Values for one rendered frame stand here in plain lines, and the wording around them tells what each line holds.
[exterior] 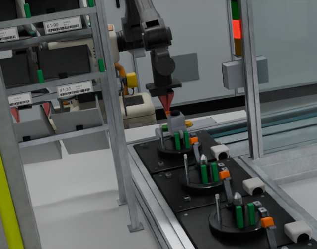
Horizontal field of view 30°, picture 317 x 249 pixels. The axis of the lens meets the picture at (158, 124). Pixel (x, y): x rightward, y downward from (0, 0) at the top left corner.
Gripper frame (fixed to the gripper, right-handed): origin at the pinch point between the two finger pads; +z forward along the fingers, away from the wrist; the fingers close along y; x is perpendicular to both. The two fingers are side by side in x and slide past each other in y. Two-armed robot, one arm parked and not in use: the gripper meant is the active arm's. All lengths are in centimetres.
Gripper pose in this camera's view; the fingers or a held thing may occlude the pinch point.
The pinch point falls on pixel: (166, 111)
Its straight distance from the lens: 188.8
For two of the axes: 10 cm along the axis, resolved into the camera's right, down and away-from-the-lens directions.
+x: -2.5, -3.1, 9.2
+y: 9.6, -2.0, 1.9
